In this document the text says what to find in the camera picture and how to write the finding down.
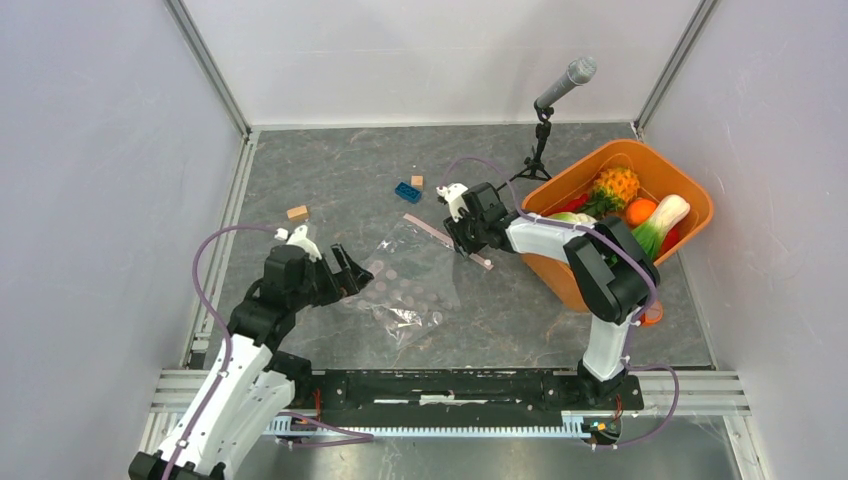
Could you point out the toy pineapple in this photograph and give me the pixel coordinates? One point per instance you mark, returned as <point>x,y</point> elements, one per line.
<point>612,191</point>

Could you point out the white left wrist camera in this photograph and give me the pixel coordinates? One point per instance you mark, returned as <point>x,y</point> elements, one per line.
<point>299,237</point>

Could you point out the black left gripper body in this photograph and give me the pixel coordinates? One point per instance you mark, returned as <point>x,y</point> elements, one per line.
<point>316,272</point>

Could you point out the red toy chili pepper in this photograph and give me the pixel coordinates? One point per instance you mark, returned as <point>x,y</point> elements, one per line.
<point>575,206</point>

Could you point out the small wooden cube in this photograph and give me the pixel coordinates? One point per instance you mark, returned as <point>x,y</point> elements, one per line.
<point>416,181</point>

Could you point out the blue lego brick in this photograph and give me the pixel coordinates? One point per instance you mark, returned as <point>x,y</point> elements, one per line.
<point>408,193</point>

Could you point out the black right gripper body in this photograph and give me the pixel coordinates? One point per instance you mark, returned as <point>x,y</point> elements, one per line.
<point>466,233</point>

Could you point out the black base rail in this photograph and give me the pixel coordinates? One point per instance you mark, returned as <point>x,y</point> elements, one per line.
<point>459,397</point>

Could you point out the orange toy slice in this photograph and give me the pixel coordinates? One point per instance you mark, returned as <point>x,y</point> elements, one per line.
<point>653,315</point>

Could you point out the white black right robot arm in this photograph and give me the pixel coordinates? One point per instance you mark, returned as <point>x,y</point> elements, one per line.
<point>614,276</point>

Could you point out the toy bok choy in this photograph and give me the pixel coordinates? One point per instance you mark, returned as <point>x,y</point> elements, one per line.
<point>651,233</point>

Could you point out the grey microphone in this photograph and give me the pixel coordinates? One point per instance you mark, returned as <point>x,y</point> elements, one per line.
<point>578,73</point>

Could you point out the wooden block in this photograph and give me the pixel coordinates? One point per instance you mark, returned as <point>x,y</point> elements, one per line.
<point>298,214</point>

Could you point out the orange plastic bin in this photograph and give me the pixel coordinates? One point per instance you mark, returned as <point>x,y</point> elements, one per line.
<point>658,178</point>

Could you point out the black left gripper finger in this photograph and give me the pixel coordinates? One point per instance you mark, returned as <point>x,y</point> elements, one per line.
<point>350,272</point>
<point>332,290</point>

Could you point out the toy cauliflower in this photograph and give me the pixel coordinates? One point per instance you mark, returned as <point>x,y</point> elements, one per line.
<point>573,218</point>

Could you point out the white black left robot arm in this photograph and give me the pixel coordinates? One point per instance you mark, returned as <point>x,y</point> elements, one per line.
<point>253,380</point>

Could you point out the clear pink-dotted zip bag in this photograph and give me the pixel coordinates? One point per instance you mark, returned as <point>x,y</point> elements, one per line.
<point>413,290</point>

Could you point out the red toy tomato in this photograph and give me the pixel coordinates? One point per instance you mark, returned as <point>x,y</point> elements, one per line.
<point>671,239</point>

